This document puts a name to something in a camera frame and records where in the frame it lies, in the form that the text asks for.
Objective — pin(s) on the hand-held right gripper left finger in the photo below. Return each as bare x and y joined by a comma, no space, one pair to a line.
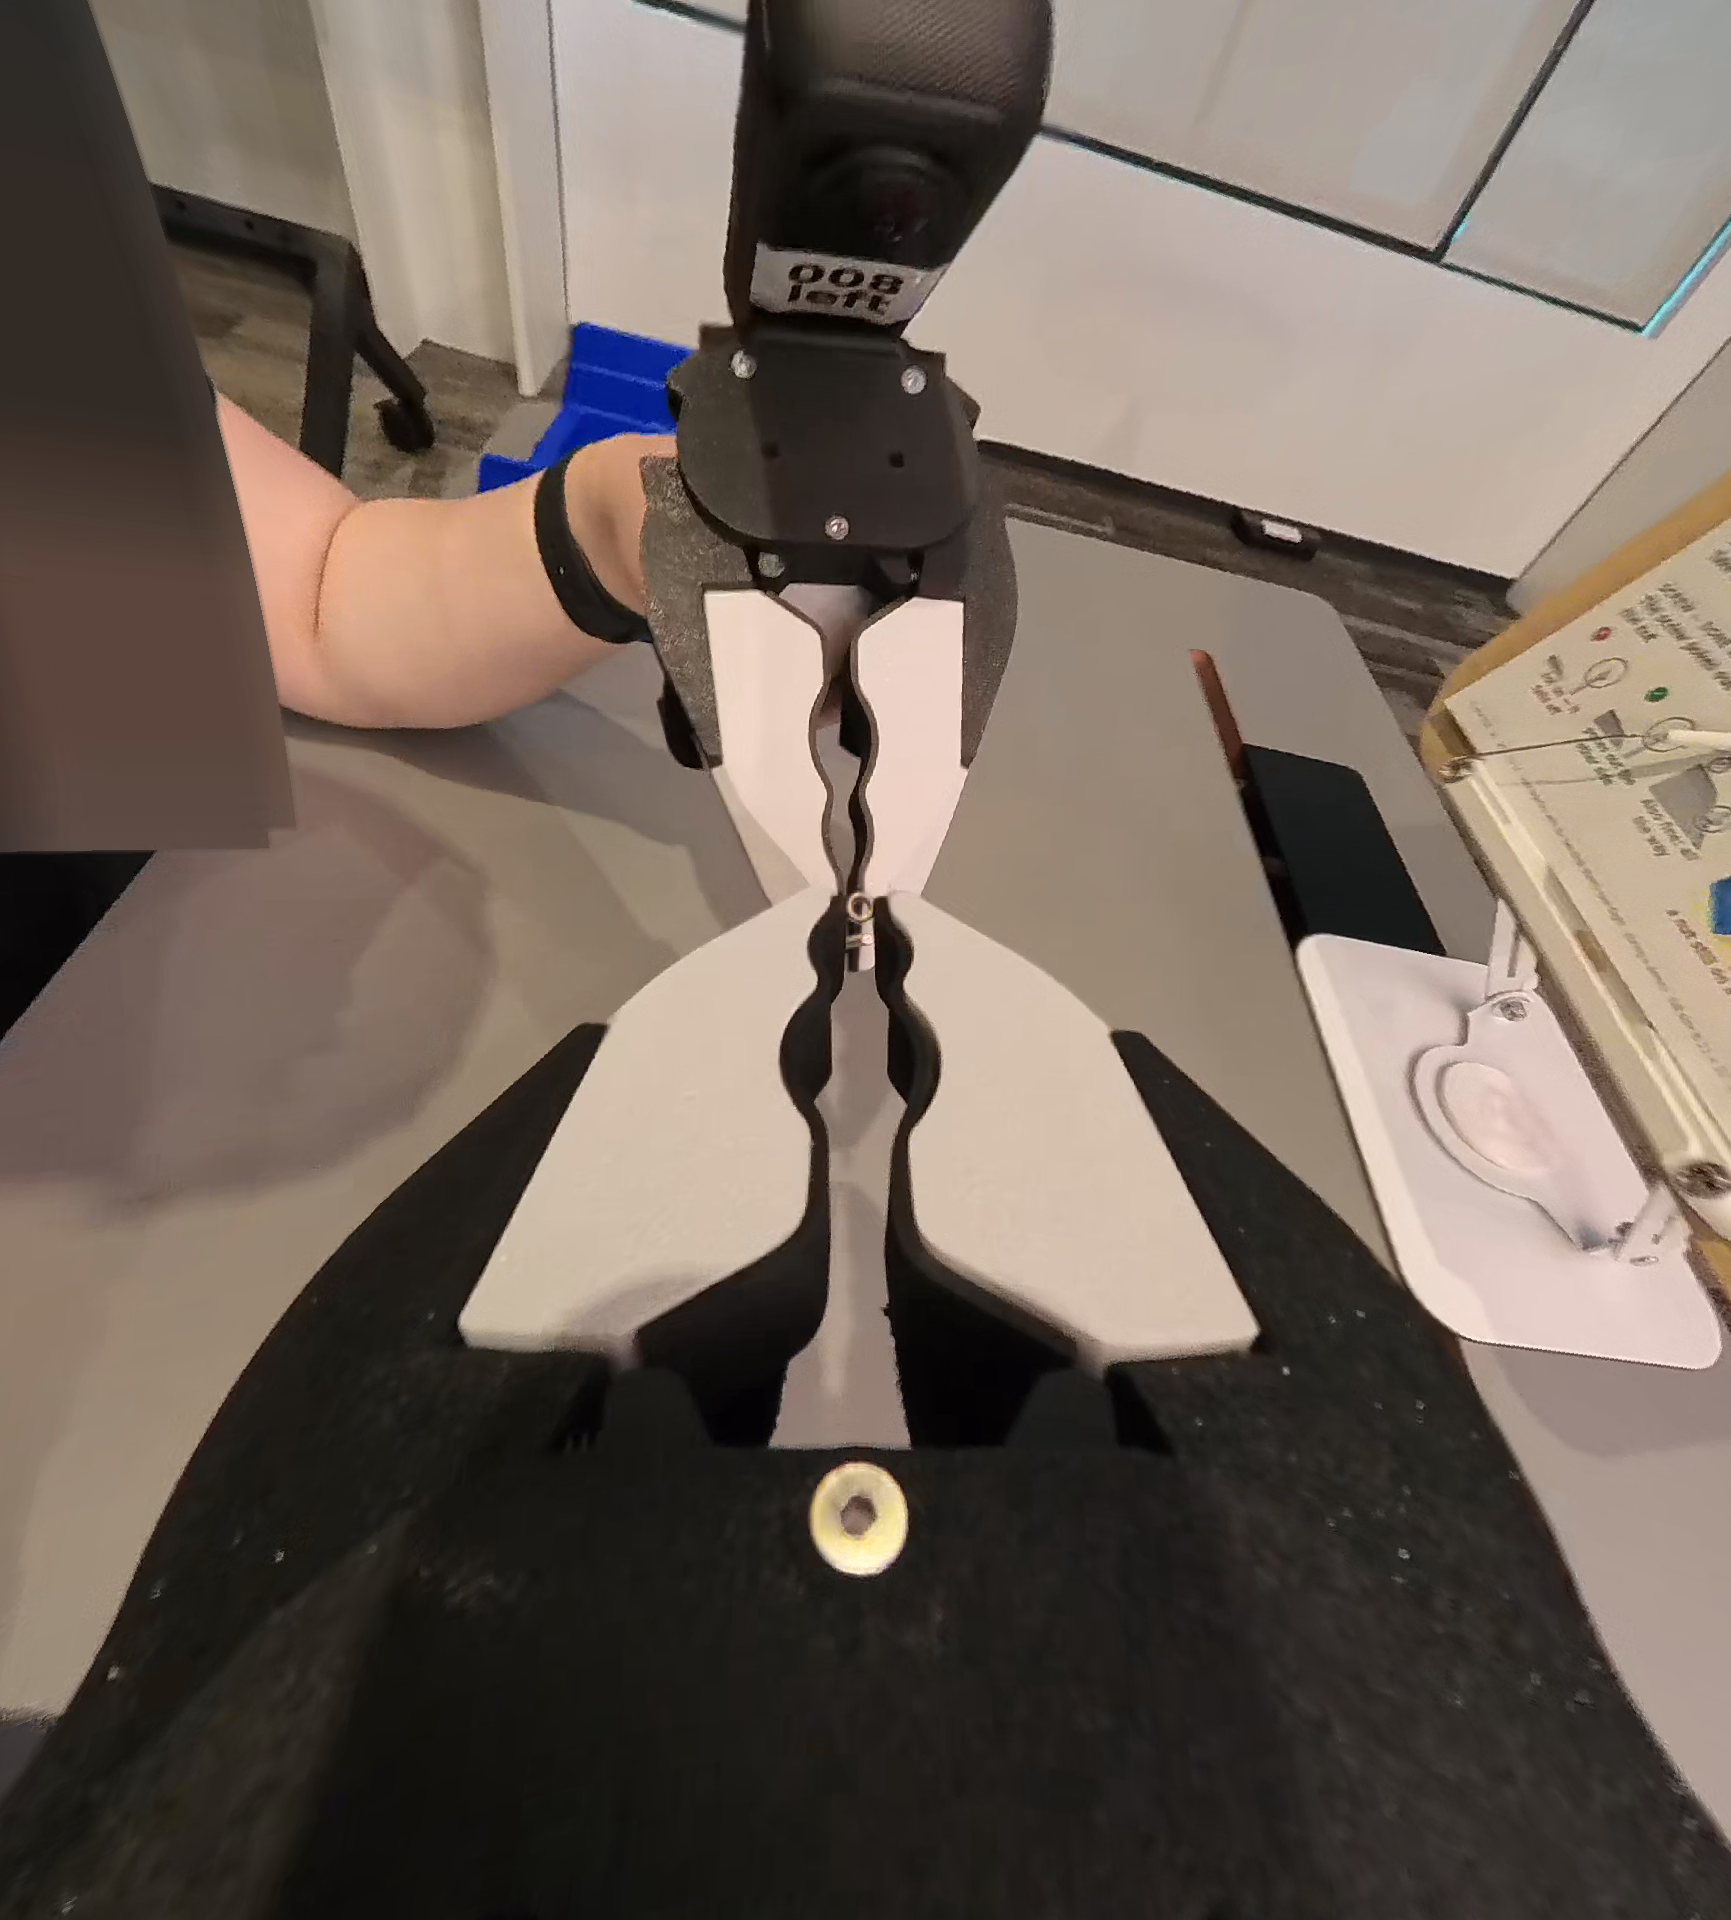
656,1184

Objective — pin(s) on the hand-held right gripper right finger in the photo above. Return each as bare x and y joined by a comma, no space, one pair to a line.
1060,1184

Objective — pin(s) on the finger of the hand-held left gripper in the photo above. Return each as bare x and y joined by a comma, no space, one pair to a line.
760,705
926,705

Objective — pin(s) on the steel bolt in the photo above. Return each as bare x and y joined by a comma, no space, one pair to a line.
858,908

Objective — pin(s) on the blue plastic bin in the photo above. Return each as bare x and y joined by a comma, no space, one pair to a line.
596,398

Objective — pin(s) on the person's left forearm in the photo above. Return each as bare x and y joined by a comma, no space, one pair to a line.
414,600

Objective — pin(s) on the small black floor device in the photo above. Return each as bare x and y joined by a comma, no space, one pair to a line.
1277,533

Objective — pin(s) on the printed instruction sheet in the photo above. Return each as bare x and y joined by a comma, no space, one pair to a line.
1675,841

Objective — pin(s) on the black desk frame with casters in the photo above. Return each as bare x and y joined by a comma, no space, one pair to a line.
340,331

